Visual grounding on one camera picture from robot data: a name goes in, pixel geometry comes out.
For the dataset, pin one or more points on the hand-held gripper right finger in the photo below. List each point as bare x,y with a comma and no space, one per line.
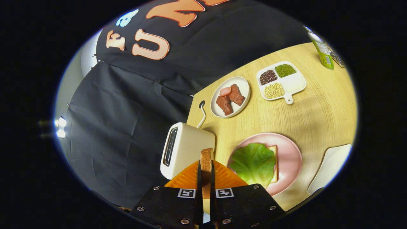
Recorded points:
235,206

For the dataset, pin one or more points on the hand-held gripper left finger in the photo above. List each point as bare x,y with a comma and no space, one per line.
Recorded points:
178,206

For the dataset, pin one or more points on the green lettuce leaf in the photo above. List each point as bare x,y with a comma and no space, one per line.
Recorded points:
252,165

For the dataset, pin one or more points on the plain bread slice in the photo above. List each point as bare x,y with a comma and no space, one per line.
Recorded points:
206,159

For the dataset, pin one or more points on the bread slice under ham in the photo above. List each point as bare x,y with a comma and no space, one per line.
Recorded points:
275,165

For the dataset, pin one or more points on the white toaster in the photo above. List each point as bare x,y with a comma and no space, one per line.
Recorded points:
190,143

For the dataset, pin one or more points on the pink round plate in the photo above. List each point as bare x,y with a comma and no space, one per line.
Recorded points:
289,159

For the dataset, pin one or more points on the brown meat piece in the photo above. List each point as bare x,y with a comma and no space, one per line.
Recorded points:
237,94
224,106

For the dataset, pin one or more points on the white rounded square plate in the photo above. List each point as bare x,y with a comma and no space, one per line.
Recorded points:
330,165

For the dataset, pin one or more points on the black backdrop cloth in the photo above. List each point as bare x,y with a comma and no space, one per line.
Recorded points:
127,111

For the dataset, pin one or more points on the pink sausage slice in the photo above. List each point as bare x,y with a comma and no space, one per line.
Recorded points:
225,91

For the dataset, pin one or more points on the round white plate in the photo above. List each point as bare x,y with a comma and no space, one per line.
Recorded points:
243,86

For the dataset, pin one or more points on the pile of yellow soybeans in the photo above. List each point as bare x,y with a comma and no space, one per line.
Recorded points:
274,90

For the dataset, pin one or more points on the pile of dark beans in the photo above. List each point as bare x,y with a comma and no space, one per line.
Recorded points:
268,77

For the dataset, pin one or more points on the divided white dish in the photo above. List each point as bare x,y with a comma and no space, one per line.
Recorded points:
294,84

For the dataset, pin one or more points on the bright studio lamp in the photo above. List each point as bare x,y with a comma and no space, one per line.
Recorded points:
60,127

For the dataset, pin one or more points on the pile of green beans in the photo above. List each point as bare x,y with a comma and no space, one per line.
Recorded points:
285,70

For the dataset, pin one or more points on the green label metal bottle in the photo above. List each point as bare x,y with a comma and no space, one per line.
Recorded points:
324,54

